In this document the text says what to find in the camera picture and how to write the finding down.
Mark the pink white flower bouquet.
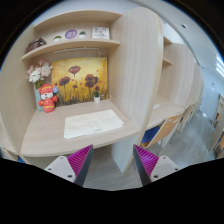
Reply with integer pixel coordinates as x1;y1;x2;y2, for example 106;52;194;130
27;60;52;89

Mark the small shelf plant right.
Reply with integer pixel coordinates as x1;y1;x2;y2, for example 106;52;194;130
79;30;86;38

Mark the small shelf plant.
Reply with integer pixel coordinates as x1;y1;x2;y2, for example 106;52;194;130
79;30;86;38
53;35;62;42

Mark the small shelf plant left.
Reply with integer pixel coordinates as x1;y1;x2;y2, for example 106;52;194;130
53;35;62;42

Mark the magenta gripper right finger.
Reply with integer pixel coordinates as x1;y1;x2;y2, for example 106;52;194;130
133;145;179;186

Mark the white framed notice card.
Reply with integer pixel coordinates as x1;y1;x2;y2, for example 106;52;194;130
92;27;110;39

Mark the purple round number sign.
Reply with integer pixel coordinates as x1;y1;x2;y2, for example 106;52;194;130
65;29;78;39

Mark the poppy flower painting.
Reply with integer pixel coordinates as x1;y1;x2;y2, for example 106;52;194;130
51;57;108;106

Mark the wooden study carrel desk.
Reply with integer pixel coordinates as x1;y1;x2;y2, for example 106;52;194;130
0;7;163;170

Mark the small white potted plant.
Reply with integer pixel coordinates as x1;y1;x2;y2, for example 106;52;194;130
93;91;100;103

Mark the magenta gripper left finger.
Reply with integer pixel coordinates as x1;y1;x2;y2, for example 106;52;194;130
45;145;93;186

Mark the wooden chair blue seat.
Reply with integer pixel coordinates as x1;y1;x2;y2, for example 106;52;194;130
140;112;183;148

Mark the under-shelf light bar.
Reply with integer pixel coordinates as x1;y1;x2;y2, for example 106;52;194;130
53;47;99;54

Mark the red plush doll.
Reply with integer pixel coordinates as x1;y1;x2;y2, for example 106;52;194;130
38;84;58;113

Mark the cream white towel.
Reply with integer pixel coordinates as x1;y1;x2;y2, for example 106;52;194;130
64;110;124;139

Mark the neighbouring wooden carrel desk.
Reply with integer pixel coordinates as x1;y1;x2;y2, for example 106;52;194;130
147;38;204;129

